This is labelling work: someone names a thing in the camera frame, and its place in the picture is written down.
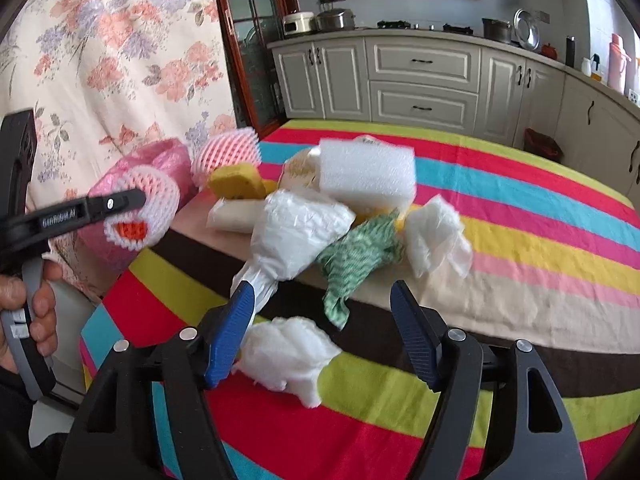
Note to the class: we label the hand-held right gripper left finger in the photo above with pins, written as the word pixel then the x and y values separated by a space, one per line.
pixel 234 332

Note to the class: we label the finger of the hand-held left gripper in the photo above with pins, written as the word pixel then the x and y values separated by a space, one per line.
pixel 95 209

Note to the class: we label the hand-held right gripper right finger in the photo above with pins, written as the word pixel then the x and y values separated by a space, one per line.
pixel 411 335

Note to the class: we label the white tissue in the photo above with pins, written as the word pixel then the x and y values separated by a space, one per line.
pixel 287 355

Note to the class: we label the pink foam fruit net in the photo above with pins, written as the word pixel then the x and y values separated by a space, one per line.
pixel 150 190

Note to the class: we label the pink plastic bag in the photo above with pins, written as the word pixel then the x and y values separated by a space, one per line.
pixel 165 155

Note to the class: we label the white plastic bag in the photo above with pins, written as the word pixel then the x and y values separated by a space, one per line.
pixel 295 230

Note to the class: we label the white foam block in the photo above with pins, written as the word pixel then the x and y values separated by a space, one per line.
pixel 367 172

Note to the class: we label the dark red trash bin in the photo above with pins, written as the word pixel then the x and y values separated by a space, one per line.
pixel 542 144

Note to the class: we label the person's left hand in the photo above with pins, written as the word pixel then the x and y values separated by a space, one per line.
pixel 46 310

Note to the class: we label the green patterned cloth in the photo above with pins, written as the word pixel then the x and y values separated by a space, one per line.
pixel 357 255

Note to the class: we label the white crumpled plastic wrap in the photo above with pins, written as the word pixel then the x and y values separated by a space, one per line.
pixel 432 235

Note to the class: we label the fruit in white foam net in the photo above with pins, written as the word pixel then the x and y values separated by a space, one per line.
pixel 225 152

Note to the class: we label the yellow sponge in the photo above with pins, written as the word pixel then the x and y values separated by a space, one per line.
pixel 240 182

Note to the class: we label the striped colourful tablecloth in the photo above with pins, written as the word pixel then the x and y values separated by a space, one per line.
pixel 525 220

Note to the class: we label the floral curtain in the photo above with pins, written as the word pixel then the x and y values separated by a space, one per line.
pixel 125 35

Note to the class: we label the white kitchen cabinets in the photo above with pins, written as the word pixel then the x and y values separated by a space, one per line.
pixel 425 80

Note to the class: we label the rice cooker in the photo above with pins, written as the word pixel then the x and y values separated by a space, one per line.
pixel 298 24

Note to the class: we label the steel pressure cooker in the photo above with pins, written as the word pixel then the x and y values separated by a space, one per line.
pixel 335 19

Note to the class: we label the gas stove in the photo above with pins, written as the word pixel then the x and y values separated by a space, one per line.
pixel 425 26

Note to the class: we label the small red pot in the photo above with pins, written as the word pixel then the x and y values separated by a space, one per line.
pixel 549 50

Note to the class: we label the dark cooking pot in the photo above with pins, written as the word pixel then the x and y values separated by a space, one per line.
pixel 496 30

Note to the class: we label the yellow and white bottle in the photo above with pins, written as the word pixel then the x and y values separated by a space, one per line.
pixel 592 67

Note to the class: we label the black bottle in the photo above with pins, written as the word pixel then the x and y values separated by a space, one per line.
pixel 570 51

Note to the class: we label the steel basin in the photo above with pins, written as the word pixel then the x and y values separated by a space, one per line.
pixel 526 30

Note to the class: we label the pink thermos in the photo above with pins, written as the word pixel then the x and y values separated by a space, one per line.
pixel 617 62

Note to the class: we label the wooden door frame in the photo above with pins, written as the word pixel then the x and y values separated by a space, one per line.
pixel 250 60

